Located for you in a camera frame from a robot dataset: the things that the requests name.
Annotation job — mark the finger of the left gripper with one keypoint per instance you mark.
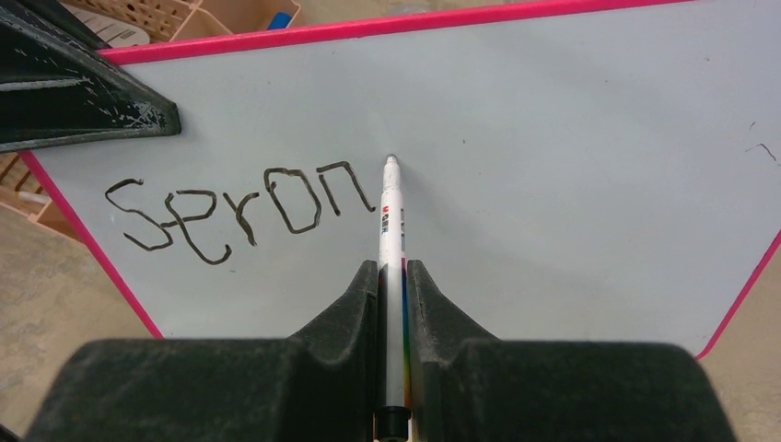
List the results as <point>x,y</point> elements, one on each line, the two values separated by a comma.
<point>57,90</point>

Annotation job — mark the white marker pen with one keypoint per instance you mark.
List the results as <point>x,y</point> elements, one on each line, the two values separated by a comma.
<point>392,412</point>

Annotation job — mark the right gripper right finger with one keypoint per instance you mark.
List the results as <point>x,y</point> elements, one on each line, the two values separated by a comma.
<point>468,385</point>

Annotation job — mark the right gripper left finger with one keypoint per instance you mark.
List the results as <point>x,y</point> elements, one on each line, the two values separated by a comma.
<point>316,385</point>

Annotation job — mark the blue capped glue stick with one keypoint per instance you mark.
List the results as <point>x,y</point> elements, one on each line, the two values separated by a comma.
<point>280,20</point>

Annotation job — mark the red-framed whiteboard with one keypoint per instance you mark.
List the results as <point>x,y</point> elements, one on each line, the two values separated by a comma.
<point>572,170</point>

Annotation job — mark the orange plastic file organizer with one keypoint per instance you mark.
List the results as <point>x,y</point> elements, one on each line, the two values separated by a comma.
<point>131,23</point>

